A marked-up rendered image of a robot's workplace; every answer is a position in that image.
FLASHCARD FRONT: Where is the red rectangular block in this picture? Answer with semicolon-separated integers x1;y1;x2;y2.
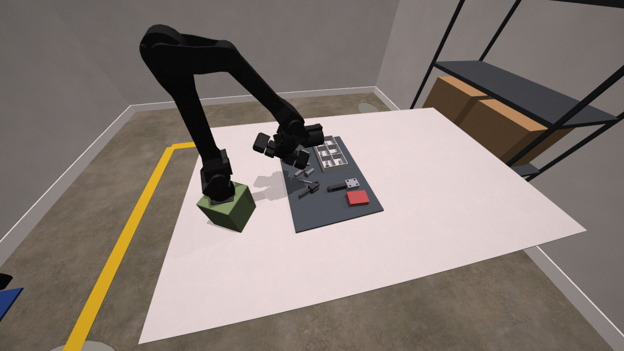
346;190;370;207

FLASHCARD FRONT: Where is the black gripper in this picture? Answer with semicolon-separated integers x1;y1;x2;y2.
253;132;310;170

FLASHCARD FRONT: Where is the dark grey flat bar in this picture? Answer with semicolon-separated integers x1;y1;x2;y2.
327;182;347;192

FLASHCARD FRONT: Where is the dark grey clevis fork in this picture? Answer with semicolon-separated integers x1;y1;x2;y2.
298;181;319;198

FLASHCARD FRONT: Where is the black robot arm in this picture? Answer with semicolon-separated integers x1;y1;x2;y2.
139;24;324;205

